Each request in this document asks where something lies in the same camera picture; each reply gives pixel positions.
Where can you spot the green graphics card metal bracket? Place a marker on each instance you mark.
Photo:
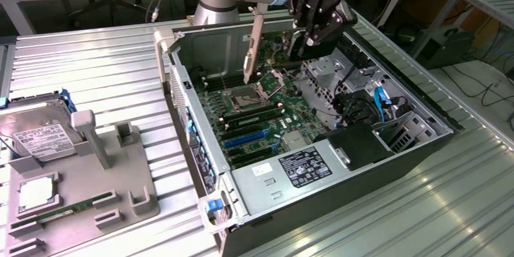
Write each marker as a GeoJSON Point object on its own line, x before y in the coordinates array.
{"type": "Point", "coordinates": [252, 46]}

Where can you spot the black expansion slot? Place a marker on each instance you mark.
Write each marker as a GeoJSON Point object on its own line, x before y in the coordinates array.
{"type": "Point", "coordinates": [243, 131]}

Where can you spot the blue expansion slot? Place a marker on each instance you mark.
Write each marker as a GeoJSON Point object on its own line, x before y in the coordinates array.
{"type": "Point", "coordinates": [248, 141]}

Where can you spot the metal disk bay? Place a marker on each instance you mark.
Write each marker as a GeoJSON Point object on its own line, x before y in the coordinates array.
{"type": "Point", "coordinates": [404, 136]}
{"type": "Point", "coordinates": [324, 70]}

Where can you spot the metal socket cover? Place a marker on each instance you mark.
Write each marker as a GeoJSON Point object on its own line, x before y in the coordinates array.
{"type": "Point", "coordinates": [272, 84]}

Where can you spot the black box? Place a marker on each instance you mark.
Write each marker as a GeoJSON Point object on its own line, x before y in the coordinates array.
{"type": "Point", "coordinates": [446, 49]}

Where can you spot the CPU socket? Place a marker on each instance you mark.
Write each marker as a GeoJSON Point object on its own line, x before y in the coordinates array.
{"type": "Point", "coordinates": [244, 99]}

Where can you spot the green motherboard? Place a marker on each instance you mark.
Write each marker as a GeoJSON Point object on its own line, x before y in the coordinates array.
{"type": "Point", "coordinates": [296, 115]}

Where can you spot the installed RAM stick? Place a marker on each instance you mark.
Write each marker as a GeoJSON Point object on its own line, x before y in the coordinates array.
{"type": "Point", "coordinates": [248, 121]}

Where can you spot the black plastic shroud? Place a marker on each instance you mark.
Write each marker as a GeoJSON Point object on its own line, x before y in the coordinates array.
{"type": "Point", "coordinates": [356, 145]}

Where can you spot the silver power supply unit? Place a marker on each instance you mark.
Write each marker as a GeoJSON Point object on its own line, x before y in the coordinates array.
{"type": "Point", "coordinates": [260, 187]}

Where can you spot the grey open PC case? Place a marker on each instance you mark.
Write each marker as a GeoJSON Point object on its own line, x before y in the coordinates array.
{"type": "Point", "coordinates": [360, 196]}

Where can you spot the blue case release latch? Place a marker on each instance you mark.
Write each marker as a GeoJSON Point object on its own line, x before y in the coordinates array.
{"type": "Point", "coordinates": [213, 205]}

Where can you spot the grey plastic parts rack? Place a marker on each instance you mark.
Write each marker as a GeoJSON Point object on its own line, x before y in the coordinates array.
{"type": "Point", "coordinates": [96, 175]}

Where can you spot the hard disk in blue carrier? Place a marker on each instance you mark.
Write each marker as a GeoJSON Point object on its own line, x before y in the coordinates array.
{"type": "Point", "coordinates": [40, 130]}

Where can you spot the green RAM stick in rack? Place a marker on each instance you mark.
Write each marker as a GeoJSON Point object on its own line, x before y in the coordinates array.
{"type": "Point", "coordinates": [72, 209]}

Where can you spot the silver CPU chip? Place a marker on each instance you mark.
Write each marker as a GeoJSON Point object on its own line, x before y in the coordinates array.
{"type": "Point", "coordinates": [36, 193]}

